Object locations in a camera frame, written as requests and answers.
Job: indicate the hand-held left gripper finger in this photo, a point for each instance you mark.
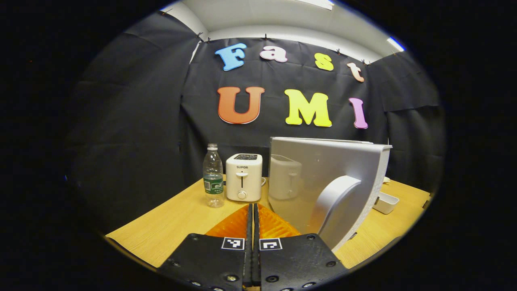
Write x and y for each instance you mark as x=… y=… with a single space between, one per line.
x=256 y=258
x=248 y=258

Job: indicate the white microwave oven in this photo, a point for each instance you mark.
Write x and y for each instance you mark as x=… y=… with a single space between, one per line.
x=323 y=161

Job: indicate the clear green-label plastic bottle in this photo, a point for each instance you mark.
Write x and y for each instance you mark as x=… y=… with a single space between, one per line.
x=213 y=182

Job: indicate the white toaster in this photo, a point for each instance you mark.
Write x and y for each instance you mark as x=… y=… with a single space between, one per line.
x=244 y=173

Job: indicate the small white rectangular dish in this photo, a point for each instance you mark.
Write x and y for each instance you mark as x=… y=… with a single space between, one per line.
x=385 y=202

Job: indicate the small ceiling light panel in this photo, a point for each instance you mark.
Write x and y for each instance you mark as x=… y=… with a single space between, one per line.
x=396 y=43

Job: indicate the large ceiling light panel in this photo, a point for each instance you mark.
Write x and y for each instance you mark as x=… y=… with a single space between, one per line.
x=317 y=3

